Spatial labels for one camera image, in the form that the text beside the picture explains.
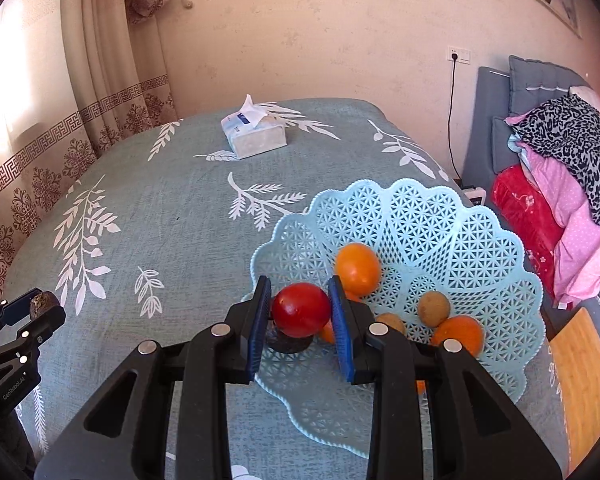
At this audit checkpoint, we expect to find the black power cable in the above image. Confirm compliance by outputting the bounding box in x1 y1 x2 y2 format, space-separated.
446 57 464 183

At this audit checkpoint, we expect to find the tan longan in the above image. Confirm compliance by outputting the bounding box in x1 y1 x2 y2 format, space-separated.
418 291 452 327
375 312 407 337

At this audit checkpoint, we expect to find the pile of clothes and pillows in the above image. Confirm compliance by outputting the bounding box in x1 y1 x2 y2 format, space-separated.
505 85 600 311

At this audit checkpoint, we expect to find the white tissue pack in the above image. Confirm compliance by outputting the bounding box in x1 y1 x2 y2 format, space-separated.
220 94 288 160

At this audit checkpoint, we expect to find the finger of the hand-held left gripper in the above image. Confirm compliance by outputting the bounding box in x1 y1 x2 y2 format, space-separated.
0 305 67 361
0 287 43 333

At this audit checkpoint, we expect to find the wooden board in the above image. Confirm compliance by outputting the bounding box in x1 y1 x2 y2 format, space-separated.
550 307 600 476

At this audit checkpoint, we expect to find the small orange mandarin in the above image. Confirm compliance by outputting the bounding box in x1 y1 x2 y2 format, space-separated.
320 290 366 345

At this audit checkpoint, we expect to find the light blue plastic basket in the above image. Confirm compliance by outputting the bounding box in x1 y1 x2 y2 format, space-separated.
250 177 546 458

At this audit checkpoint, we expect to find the teal leaf-print bedspread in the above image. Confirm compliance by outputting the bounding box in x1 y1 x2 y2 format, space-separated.
2 97 566 480

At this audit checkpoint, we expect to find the leopard print cloth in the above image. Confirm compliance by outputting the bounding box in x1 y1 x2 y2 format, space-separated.
510 95 600 228

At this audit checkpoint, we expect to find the smooth orange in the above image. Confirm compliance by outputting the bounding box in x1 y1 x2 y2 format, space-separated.
335 242 382 297

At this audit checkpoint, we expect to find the red quilt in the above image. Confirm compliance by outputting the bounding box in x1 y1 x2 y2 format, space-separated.
490 165 566 311

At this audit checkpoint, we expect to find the rough-skinned orange mandarin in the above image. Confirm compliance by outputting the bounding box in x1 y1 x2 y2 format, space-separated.
430 316 484 359

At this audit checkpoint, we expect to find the grey upholstered headboard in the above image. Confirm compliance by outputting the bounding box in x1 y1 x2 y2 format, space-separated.
462 55 592 196

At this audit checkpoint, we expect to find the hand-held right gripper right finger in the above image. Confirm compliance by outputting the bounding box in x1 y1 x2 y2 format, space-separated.
327 275 563 480

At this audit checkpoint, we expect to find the wrinkled dark brown fruit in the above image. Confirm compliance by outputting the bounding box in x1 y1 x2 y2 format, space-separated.
29 291 61 318

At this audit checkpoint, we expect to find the beige patterned curtain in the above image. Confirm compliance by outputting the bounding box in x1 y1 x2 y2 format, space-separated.
0 0 181 306

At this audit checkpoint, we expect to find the red cherry tomato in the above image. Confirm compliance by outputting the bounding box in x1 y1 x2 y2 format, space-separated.
271 282 332 338

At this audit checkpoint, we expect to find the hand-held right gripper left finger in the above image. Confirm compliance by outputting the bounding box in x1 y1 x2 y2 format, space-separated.
34 275 272 480

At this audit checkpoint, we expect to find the round dark brown fruit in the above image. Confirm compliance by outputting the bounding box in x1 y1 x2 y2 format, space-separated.
266 327 315 356

